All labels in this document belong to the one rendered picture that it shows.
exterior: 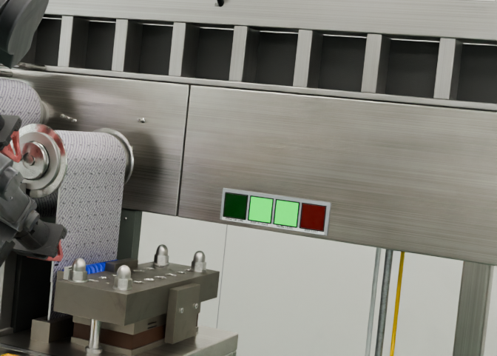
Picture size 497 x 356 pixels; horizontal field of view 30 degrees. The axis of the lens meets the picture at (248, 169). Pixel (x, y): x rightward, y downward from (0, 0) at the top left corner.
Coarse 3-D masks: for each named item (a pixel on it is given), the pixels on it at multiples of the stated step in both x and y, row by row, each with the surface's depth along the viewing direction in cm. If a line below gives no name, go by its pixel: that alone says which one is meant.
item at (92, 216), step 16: (64, 192) 184; (80, 192) 189; (96, 192) 195; (112, 192) 200; (64, 208) 185; (80, 208) 190; (96, 208) 195; (112, 208) 201; (64, 224) 185; (80, 224) 190; (96, 224) 196; (112, 224) 202; (64, 240) 186; (80, 240) 191; (96, 240) 197; (112, 240) 203; (64, 256) 187; (80, 256) 192; (96, 256) 197; (112, 256) 203
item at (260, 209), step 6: (252, 198) 201; (258, 198) 200; (264, 198) 199; (252, 204) 201; (258, 204) 200; (264, 204) 199; (270, 204) 199; (252, 210) 201; (258, 210) 200; (264, 210) 200; (270, 210) 199; (252, 216) 201; (258, 216) 200; (264, 216) 200; (270, 216) 199
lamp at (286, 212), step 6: (282, 204) 198; (288, 204) 197; (294, 204) 197; (276, 210) 198; (282, 210) 198; (288, 210) 197; (294, 210) 197; (276, 216) 198; (282, 216) 198; (288, 216) 197; (294, 216) 197; (276, 222) 198; (282, 222) 198; (288, 222) 197; (294, 222) 197
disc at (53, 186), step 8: (24, 128) 185; (32, 128) 185; (40, 128) 184; (48, 128) 183; (56, 136) 182; (56, 144) 182; (64, 152) 182; (64, 160) 182; (64, 168) 182; (56, 176) 182; (56, 184) 182; (32, 192) 185; (40, 192) 184; (48, 192) 183
